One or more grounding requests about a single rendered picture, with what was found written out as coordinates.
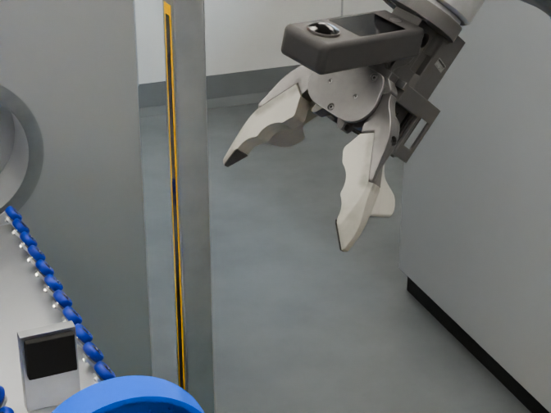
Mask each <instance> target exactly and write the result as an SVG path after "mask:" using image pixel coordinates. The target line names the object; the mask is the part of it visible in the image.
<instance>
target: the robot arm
mask: <svg viewBox="0 0 551 413"><path fill-rule="evenodd" d="M383 1H384V2H385V3H386V4H387V5H389V6H390V7H391V8H392V9H394V10H393V11H392V13H391V12H389V11H386V10H382V11H372V12H366V13H360V14H354V15H348V16H338V17H332V18H326V19H320V20H310V21H304V22H299V23H293V24H288V25H286V27H285V31H284V37H283V41H282V45H281V52H282V53H283V54H284V55H286V56H287V57H289V58H291V59H293V60H294V61H296V62H298V63H299V64H301V65H302V66H299V67H298V68H296V69H294V70H292V71H291V72H289V73H288V74H287V75H286V76H285V77H284V78H283V79H282V80H281V81H280V82H279V83H278V84H277V85H276V86H275V87H274V88H273V89H272V90H271V91H270V92H269V93H268V94H267V95H266V96H265V97H264V98H263V99H262V100H261V101H260V102H259V104H258V109H257V110H256V111H255V112H254V113H253V114H252V115H251V116H250V117H249V118H248V120H247V121H246V123H245V124H244V126H243V128H242V129H241V130H240V131H239V133H238V135H237V137H236V138H235V140H234V142H233V143H232V144H231V146H230V149H229V150H228V152H227V153H226V155H225V157H224V159H223V163H224V166H226V167H229V166H232V165H233V164H234V163H236V162H238V161H240V160H242V159H244V158H245V157H247V156H248V154H249V153H250V152H251V151H252V150H253V149H254V148H255V147H256V146H258V145H260V144H263V143H265V144H270V145H274V146H278V147H283V148H286V147H291V146H293V145H295V144H297V143H300V142H301V141H302V140H303V139H304V138H305V135H304V132H303V126H304V125H305V124H306V123H307V122H309V121H310V120H312V119H314V118H316V117H317V116H319V117H325V116H326V117H328V118H329V119H331V120H332V121H334V122H335V123H336V124H337V128H339V129H340V130H342V131H343V132H345V133H346V134H348V133H350V132H351V131H352V132H354V133H355V134H356V135H358V136H357V137H356V138H355V139H354V140H353V141H351V142H350V143H349V144H347V145H346V146H345V147H344V151H343V160H342V162H343V164H344V168H345V171H346V180H345V184H344V187H343V189H342V191H341V193H340V196H341V201H342V206H341V210H340V213H339V216H338V218H337V220H335V226H336V231H337V236H338V240H339V250H340V251H342V252H348V251H349V250H350V248H351V247H352V246H353V245H354V244H355V242H356V241H357V239H358V238H359V236H360V235H361V233H362V231H363V230H364V228H365V226H366V224H367V221H368V219H369V217H379V218H388V217H390V216H392V214H393V213H394V206H395V199H394V194H393V192H392V191H391V189H390V187H389V185H388V184H387V182H386V180H385V163H386V161H387V160H388V158H389V156H391V157H397V158H399V159H400V160H402V161H403V162H405V163H407V162H408V160H409V158H410V157H411V155H412V154H413V153H414V151H415V150H416V148H417V146H418V145H419V143H420V142H421V140H422V139H423V138H424V136H425V135H426V133H427V131H428V129H429V128H430V127H431V125H432V124H433V122H434V121H435V119H436V117H437V116H438V114H439V113H440V112H441V111H440V110H439V109H438V108H437V107H435V106H434V105H433V104H432V103H430V102H429V101H428V99H429V98H430V96H431V94H432V93H433V92H434V90H435V88H436V87H437V85H438V84H439V82H440V81H441V80H442V78H443V77H444V75H445V73H446V72H447V70H448V69H449V67H450V66H451V65H452V63H453V61H454V60H455V58H456V57H457V55H458V54H459V52H460V51H461V49H462V47H463V46H464V44H465V42H464V41H463V40H462V39H461V38H460V37H459V36H458V35H459V34H460V32H461V31H462V27H461V26H460V25H462V26H464V25H469V24H470V23H471V21H472V19H473V18H474V16H475V15H476V13H477V12H478V11H479V9H480V7H481V6H482V4H483V3H484V1H485V0H383ZM421 119H423V120H424V121H425V122H427V123H426V125H425V126H424V128H423V129H422V131H421V132H420V133H419V135H418V136H417V138H416V140H415V141H414V143H413V144H412V146H411V147H410V148H409V149H408V148H407V147H405V146H404V144H405V143H406V142H407V140H408V138H409V137H410V135H411V134H412V132H413V130H414V129H415V128H416V127H417V124H418V123H419V121H420V120H421Z"/></svg>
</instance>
